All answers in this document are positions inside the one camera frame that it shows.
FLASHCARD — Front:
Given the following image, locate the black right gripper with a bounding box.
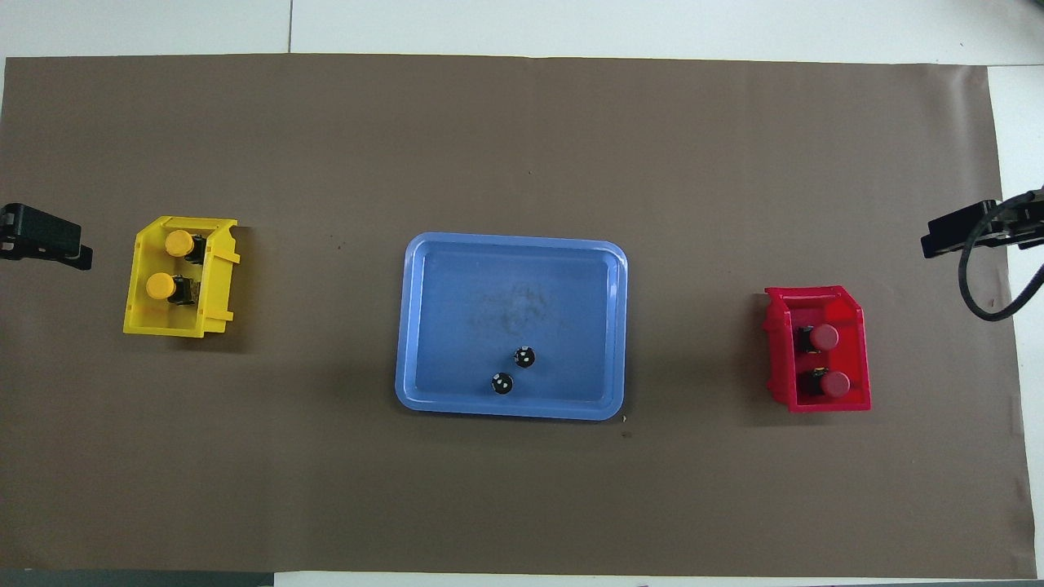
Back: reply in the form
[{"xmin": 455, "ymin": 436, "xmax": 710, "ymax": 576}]
[{"xmin": 921, "ymin": 188, "xmax": 1044, "ymax": 259}]

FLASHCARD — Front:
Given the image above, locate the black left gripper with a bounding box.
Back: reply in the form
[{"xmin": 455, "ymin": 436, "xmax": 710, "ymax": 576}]
[{"xmin": 0, "ymin": 204, "xmax": 93, "ymax": 271}]

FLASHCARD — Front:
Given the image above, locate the yellow push button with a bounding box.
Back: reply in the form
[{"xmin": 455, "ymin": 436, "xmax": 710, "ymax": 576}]
[
  {"xmin": 145, "ymin": 272, "xmax": 197, "ymax": 307},
  {"xmin": 164, "ymin": 230, "xmax": 206, "ymax": 265}
]

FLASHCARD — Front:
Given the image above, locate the red push button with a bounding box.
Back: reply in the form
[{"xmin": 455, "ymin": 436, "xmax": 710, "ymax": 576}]
[
  {"xmin": 798, "ymin": 369, "xmax": 852, "ymax": 399},
  {"xmin": 795, "ymin": 323, "xmax": 840, "ymax": 354}
]

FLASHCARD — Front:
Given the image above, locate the blue plastic tray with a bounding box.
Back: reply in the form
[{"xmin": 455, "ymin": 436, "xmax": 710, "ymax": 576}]
[{"xmin": 395, "ymin": 232, "xmax": 629, "ymax": 421}]

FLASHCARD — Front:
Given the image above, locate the yellow plastic bin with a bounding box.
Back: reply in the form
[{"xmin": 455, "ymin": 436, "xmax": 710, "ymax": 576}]
[{"xmin": 123, "ymin": 215, "xmax": 242, "ymax": 338}]

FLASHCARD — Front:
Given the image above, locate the red plastic bin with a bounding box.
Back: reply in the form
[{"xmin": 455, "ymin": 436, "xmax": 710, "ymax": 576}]
[{"xmin": 763, "ymin": 285, "xmax": 872, "ymax": 414}]

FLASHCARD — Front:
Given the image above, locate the brown paper table mat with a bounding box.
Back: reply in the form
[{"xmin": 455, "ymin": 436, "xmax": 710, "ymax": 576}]
[{"xmin": 0, "ymin": 54, "xmax": 1037, "ymax": 578}]

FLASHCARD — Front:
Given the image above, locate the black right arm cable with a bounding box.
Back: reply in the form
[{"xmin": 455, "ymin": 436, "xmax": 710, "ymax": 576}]
[{"xmin": 960, "ymin": 218, "xmax": 1044, "ymax": 322}]

